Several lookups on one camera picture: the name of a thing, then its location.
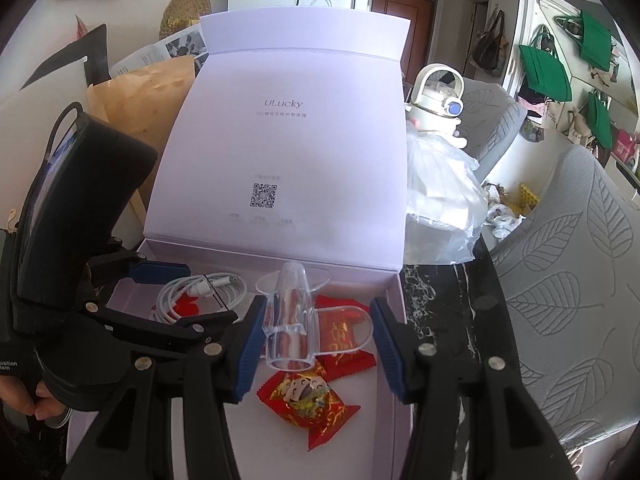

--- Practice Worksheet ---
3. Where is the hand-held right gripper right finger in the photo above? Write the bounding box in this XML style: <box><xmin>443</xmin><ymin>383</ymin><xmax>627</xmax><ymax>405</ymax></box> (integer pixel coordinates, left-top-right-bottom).
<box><xmin>369</xmin><ymin>296</ymin><xmax>578</xmax><ymax>480</ymax></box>

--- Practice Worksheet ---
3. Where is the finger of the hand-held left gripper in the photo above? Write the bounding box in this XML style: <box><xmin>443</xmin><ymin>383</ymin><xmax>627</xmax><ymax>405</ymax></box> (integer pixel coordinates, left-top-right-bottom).
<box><xmin>85</xmin><ymin>246</ymin><xmax>192</xmax><ymax>308</ymax></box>
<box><xmin>84</xmin><ymin>302</ymin><xmax>241</xmax><ymax>361</ymax></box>

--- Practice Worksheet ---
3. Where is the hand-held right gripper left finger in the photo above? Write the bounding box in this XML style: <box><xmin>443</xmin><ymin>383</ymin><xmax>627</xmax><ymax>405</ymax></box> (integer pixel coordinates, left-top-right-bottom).
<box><xmin>60</xmin><ymin>294</ymin><xmax>268</xmax><ymax>480</ymax></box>

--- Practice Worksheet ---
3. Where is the white cable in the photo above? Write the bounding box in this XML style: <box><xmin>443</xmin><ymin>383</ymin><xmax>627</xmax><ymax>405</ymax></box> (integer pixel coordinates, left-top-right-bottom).
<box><xmin>156</xmin><ymin>272</ymin><xmax>248</xmax><ymax>323</ymax></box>

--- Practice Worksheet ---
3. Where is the cartoon red candy packet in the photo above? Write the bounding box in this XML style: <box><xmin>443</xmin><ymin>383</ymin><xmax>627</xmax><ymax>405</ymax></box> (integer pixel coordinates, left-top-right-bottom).
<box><xmin>256</xmin><ymin>365</ymin><xmax>362</xmax><ymax>451</ymax></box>

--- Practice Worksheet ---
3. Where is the clear plastic toy plane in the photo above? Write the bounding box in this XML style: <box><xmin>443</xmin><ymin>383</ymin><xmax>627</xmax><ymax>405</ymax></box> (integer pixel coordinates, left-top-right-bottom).
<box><xmin>255</xmin><ymin>261</ymin><xmax>375</xmax><ymax>371</ymax></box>

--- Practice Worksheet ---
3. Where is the white gift box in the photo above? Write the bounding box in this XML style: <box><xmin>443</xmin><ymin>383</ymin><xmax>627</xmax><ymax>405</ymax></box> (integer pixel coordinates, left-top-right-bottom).
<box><xmin>65</xmin><ymin>12</ymin><xmax>416</xmax><ymax>480</ymax></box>

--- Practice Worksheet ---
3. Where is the person's left hand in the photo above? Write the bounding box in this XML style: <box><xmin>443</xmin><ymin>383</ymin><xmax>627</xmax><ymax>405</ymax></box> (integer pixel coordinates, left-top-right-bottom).
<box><xmin>0</xmin><ymin>372</ymin><xmax>66</xmax><ymax>421</ymax></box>

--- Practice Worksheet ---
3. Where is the small red candy packet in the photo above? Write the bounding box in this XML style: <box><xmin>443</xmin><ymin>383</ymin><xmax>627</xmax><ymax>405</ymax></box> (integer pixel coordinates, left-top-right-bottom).
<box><xmin>312</xmin><ymin>296</ymin><xmax>377</xmax><ymax>381</ymax></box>

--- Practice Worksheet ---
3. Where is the dotted beige paper bag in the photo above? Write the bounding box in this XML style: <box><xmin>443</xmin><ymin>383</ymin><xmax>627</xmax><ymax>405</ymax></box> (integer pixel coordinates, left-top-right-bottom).
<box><xmin>87</xmin><ymin>55</ymin><xmax>201</xmax><ymax>221</ymax></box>

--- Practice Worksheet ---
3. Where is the black board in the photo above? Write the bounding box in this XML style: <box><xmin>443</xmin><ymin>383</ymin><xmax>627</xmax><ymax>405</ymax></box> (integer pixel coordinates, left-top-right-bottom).
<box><xmin>20</xmin><ymin>22</ymin><xmax>108</xmax><ymax>91</ymax></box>

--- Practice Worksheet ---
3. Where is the clear plastic bag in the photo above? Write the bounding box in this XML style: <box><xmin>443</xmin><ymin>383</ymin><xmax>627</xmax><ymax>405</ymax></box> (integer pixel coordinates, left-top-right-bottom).
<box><xmin>404</xmin><ymin>120</ymin><xmax>488</xmax><ymax>266</ymax></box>

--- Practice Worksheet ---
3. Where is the printed leaflet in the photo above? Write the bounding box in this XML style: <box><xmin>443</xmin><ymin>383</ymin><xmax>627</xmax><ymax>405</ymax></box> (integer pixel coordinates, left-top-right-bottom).
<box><xmin>111</xmin><ymin>27</ymin><xmax>208</xmax><ymax>78</ymax></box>

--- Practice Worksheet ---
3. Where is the grey leaf pattern chair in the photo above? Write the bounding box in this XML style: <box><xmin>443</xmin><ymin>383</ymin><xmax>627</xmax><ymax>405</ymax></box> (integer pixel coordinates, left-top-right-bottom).
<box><xmin>452</xmin><ymin>77</ymin><xmax>528</xmax><ymax>183</ymax></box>
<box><xmin>490</xmin><ymin>145</ymin><xmax>640</xmax><ymax>461</ymax></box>

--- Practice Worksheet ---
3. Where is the yellow plastic toy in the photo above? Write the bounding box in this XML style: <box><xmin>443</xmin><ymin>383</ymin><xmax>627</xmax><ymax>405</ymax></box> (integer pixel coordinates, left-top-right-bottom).
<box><xmin>517</xmin><ymin>184</ymin><xmax>543</xmax><ymax>211</ymax></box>

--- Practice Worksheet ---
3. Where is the woven straw fan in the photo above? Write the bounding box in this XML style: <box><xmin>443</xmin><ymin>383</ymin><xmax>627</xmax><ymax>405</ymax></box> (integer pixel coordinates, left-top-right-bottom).
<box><xmin>159</xmin><ymin>0</ymin><xmax>213</xmax><ymax>41</ymax></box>

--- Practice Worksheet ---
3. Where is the white water bottle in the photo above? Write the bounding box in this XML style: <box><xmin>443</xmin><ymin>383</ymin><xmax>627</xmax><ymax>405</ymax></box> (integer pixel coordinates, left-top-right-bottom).
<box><xmin>405</xmin><ymin>62</ymin><xmax>468</xmax><ymax>148</ymax></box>

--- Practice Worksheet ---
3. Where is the green tote bag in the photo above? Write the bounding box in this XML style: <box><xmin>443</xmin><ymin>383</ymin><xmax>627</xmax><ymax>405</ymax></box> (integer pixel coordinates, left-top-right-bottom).
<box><xmin>586</xmin><ymin>89</ymin><xmax>613</xmax><ymax>148</ymax></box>
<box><xmin>555</xmin><ymin>9</ymin><xmax>613</xmax><ymax>72</ymax></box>
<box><xmin>518</xmin><ymin>30</ymin><xmax>572</xmax><ymax>101</ymax></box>

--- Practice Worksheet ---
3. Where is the brown hanging bag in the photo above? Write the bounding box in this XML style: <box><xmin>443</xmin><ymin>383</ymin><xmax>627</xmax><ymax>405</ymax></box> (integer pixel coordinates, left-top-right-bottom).
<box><xmin>472</xmin><ymin>10</ymin><xmax>506</xmax><ymax>78</ymax></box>

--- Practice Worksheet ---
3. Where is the brown door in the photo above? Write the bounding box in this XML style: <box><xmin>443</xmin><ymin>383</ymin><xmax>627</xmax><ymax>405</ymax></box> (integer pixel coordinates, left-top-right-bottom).
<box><xmin>371</xmin><ymin>0</ymin><xmax>435</xmax><ymax>78</ymax></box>

